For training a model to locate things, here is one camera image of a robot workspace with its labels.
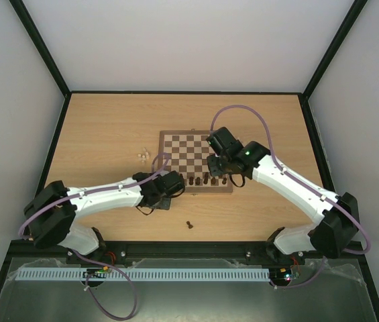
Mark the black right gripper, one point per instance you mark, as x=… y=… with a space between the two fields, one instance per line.
x=214 y=165

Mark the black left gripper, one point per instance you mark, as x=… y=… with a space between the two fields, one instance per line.
x=166 y=204

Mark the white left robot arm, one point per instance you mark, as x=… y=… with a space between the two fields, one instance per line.
x=51 y=217

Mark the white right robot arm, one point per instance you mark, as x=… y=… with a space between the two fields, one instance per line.
x=332 y=216

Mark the wooden chess board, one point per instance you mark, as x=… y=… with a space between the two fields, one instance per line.
x=188 y=151

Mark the light chess pieces left pile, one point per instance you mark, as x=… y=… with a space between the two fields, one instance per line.
x=144 y=155

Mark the light blue cable duct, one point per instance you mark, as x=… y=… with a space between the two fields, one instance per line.
x=145 y=274

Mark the black enclosure frame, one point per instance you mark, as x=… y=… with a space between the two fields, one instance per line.
x=191 y=247

